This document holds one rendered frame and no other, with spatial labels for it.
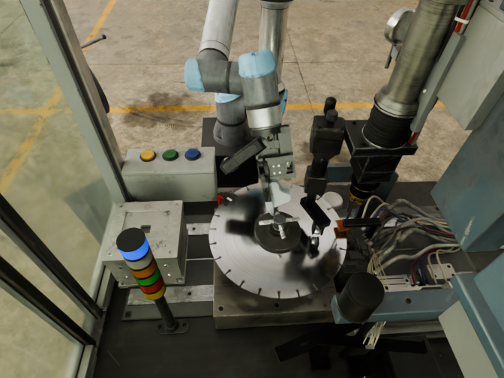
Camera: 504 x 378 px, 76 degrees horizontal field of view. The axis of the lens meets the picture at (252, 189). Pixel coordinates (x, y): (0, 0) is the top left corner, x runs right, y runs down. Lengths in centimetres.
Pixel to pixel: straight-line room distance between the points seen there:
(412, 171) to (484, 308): 223
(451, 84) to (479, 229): 19
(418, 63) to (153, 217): 69
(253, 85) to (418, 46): 31
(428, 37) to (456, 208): 23
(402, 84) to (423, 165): 211
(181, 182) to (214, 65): 41
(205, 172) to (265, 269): 40
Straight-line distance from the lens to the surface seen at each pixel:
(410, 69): 53
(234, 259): 74
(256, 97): 68
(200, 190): 107
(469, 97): 49
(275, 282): 72
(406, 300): 66
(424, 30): 51
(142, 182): 106
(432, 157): 274
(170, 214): 89
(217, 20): 90
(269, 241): 76
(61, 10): 84
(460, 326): 42
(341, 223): 81
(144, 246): 55
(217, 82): 79
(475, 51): 49
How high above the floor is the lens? 160
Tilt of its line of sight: 49 degrees down
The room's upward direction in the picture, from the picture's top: 2 degrees clockwise
